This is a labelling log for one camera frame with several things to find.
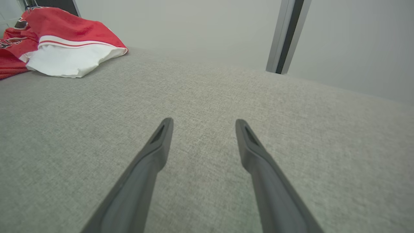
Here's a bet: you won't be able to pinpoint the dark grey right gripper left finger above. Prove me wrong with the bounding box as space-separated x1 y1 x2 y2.
80 117 174 233

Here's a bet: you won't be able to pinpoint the grey wall post with dark gap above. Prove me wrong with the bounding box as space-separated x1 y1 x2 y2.
266 0 312 75

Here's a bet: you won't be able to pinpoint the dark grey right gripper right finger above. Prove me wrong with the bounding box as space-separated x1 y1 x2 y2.
235 119 325 233

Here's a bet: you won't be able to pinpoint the red shorts with white trim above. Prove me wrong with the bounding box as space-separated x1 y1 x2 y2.
25 6 129 78

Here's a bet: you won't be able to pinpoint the red jersey number 23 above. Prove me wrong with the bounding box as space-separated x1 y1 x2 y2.
0 10 39 80

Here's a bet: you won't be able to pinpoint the black panel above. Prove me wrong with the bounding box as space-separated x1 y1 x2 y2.
25 0 81 17

